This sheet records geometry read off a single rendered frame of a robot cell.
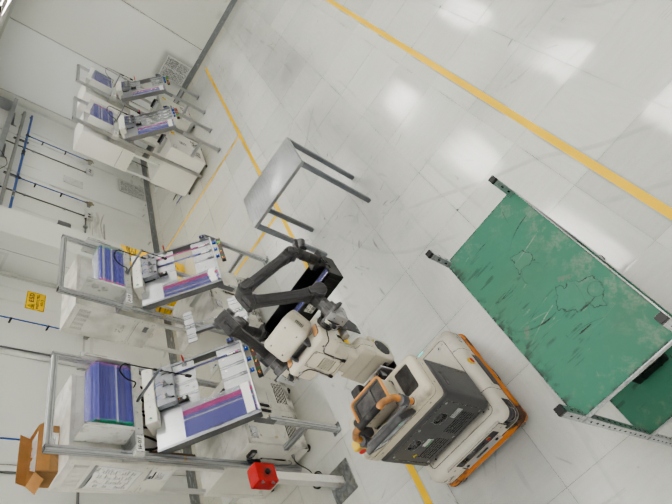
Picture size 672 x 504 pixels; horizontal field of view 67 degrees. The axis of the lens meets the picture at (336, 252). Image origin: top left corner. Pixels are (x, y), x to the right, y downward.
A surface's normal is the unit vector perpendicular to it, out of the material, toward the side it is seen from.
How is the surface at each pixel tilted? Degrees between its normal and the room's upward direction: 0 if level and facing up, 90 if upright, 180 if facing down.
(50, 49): 90
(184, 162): 90
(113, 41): 90
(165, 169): 90
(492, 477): 0
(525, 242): 0
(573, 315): 0
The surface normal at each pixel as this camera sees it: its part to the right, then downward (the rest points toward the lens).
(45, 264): 0.35, 0.58
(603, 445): -0.73, -0.32
